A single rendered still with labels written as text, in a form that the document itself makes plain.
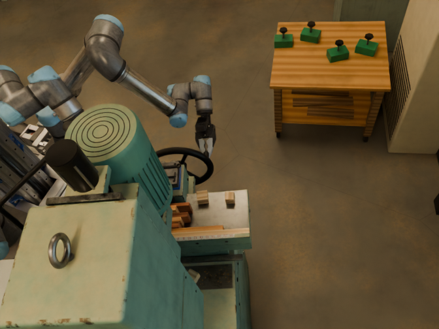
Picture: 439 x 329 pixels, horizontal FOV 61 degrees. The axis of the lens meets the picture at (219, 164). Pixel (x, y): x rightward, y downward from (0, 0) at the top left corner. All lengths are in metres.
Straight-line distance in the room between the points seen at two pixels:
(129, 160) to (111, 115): 0.12
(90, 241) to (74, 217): 0.06
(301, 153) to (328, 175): 0.24
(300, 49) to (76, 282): 2.01
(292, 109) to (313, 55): 0.39
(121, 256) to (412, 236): 1.94
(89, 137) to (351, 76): 1.70
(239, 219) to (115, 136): 0.64
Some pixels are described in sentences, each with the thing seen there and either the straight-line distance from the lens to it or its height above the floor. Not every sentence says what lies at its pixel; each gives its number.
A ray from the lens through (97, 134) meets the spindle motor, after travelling 0.87.
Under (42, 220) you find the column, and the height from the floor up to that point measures 1.52.
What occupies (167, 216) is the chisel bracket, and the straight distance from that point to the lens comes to 1.22.
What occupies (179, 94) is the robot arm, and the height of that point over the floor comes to 0.96.
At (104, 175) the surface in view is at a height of 1.52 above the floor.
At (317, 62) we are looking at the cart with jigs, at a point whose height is 0.53.
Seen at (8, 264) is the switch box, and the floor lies 1.48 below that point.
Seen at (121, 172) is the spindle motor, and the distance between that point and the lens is 0.85.
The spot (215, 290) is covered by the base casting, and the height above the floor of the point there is 0.80.
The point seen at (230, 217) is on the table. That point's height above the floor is 0.90.
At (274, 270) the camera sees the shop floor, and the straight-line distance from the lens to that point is 2.21.
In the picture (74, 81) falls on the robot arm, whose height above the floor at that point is 1.08.
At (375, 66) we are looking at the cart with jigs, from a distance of 2.36.
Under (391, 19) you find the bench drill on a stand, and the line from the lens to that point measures 3.09.
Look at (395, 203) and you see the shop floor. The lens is 2.46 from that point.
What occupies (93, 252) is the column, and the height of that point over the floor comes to 1.52.
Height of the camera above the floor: 2.12
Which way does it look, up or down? 56 degrees down
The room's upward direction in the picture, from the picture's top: 15 degrees counter-clockwise
